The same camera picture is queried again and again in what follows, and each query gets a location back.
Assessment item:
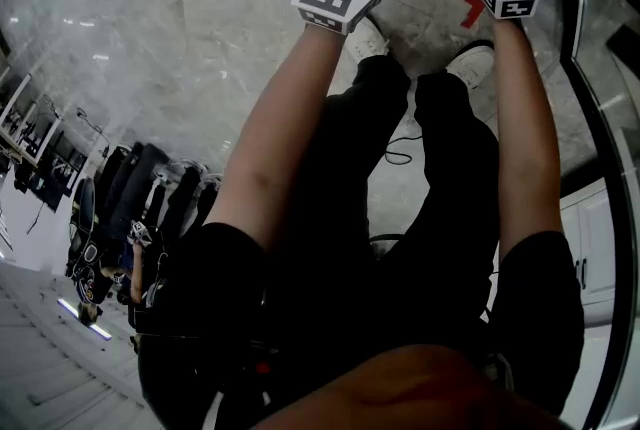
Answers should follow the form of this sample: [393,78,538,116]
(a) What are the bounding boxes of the person's left forearm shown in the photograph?
[206,21,387,255]

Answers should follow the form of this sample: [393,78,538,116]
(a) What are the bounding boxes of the person's right forearm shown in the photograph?
[491,16,565,263]

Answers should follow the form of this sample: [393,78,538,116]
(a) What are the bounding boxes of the white sneaker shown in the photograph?
[443,39,497,93]
[343,14,392,65]

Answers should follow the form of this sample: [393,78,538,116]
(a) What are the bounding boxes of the person's black trousers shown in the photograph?
[271,54,502,350]

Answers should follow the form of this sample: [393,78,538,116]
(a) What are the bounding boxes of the row of black chairs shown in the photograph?
[93,141,222,250]

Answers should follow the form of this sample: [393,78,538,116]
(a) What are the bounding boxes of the white framed work desks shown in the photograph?
[0,71,90,215]

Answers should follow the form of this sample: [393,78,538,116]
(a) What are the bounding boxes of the person's black shirt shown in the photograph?
[136,219,587,430]

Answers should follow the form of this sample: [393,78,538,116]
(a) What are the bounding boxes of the person's face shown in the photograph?
[248,342,577,430]

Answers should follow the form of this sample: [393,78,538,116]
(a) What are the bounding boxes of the ceiling light strip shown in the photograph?
[56,297,115,343]

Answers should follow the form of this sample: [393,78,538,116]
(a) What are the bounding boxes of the black headset cable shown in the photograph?
[383,134,425,168]

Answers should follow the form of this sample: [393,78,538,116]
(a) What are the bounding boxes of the black cable with plug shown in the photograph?
[73,105,112,160]

